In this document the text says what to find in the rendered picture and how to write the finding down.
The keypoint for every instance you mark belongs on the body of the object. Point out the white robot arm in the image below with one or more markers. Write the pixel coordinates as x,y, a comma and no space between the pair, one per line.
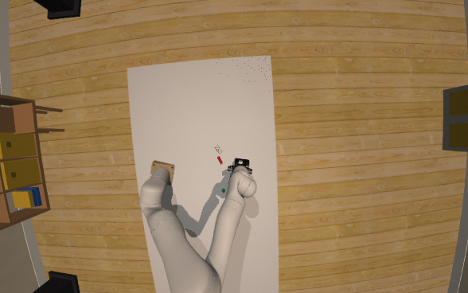
186,270

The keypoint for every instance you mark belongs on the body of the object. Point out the black rack of three bins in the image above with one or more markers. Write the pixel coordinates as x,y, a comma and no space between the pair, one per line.
245,162

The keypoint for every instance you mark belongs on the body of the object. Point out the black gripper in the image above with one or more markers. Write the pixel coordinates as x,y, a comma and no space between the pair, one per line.
232,167

